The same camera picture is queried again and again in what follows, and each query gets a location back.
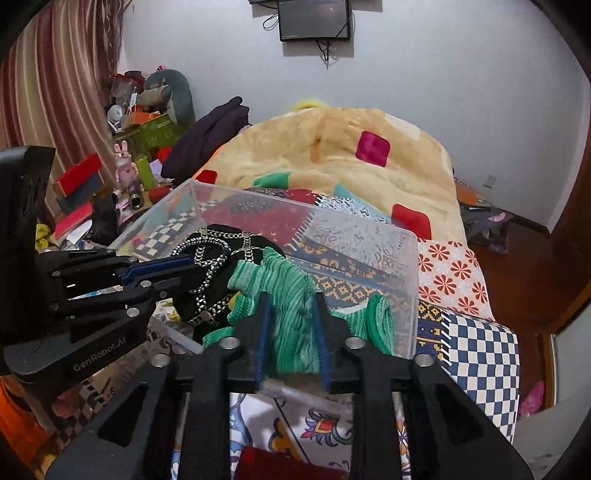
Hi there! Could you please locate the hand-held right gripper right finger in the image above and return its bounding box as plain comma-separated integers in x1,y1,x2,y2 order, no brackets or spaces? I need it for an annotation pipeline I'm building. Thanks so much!
313,292,534,480

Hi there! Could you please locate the red and grey box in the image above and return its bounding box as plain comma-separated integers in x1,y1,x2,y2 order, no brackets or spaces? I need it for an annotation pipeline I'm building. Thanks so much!
52,152,105,200

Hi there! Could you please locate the grey plush toy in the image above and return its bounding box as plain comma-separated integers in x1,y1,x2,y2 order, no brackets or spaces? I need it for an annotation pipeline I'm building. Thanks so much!
139,69,196,128

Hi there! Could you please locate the pile of clothes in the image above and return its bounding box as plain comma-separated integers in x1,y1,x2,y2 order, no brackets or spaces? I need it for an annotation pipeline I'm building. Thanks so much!
455,178,514,253

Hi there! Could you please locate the clear plastic storage box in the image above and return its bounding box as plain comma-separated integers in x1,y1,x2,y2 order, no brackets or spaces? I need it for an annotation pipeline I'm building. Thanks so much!
108,179,421,361

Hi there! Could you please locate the black chain print cloth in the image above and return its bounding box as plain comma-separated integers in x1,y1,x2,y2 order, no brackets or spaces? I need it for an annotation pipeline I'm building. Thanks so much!
171,224,288,334

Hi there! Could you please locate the beige blanket with coloured squares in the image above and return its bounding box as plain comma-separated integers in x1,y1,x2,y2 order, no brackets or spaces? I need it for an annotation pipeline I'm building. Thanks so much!
191,105,461,241

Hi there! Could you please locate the green patterned box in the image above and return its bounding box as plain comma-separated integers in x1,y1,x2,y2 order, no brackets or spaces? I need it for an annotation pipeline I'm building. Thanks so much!
121,113,186,157

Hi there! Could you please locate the black wall monitor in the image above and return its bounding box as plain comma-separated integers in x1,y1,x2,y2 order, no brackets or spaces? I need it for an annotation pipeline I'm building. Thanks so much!
277,0,351,42

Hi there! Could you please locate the pink bunny figure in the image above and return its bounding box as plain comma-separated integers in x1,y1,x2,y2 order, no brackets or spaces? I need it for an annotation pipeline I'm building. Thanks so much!
113,141,140,191

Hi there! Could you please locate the patchwork patterned bed sheet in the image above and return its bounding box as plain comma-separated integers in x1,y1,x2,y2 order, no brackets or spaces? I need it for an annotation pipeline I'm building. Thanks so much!
46,185,522,480

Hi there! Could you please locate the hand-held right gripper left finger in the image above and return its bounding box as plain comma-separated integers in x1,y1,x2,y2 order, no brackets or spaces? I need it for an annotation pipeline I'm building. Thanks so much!
46,292,274,480

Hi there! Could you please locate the green bottle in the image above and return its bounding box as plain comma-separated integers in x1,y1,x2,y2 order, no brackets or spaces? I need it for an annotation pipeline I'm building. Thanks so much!
135,154,157,191

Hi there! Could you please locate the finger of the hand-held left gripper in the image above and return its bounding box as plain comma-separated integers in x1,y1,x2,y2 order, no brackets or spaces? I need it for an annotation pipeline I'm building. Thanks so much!
39,248,198,291
50,274,209,320

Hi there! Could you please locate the dark red cloth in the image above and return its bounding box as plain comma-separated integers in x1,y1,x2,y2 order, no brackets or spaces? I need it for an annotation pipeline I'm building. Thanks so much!
235,445,348,480

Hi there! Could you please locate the dark purple garment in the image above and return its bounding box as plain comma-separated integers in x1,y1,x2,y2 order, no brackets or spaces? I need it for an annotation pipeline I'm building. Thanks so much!
161,96,253,180

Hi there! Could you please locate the pink slipper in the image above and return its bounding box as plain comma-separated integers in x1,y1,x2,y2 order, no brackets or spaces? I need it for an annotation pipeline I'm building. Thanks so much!
516,380,546,419

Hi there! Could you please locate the striped red beige curtain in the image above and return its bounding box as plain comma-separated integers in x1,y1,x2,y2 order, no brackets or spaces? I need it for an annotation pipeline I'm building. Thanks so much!
0,0,126,223

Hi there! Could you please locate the green knitted cloth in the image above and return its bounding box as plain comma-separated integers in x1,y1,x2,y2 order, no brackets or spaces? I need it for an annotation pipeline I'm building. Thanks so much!
202,258,396,376

